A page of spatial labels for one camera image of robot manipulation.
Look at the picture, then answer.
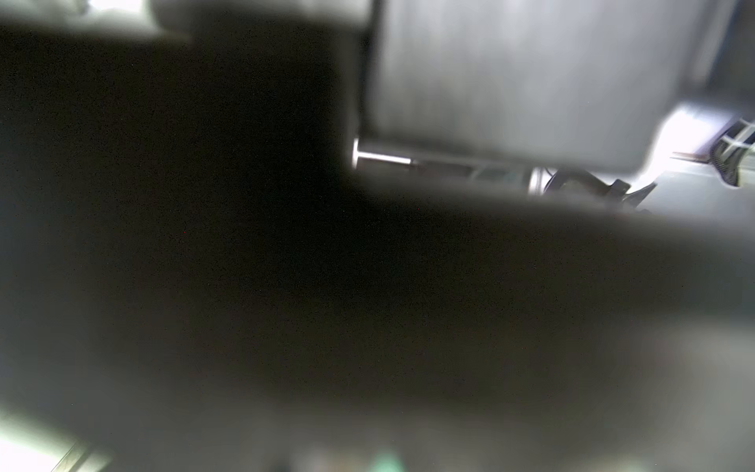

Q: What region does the white two-tier shelf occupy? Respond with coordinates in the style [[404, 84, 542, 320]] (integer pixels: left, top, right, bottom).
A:
[[356, 1, 741, 186]]

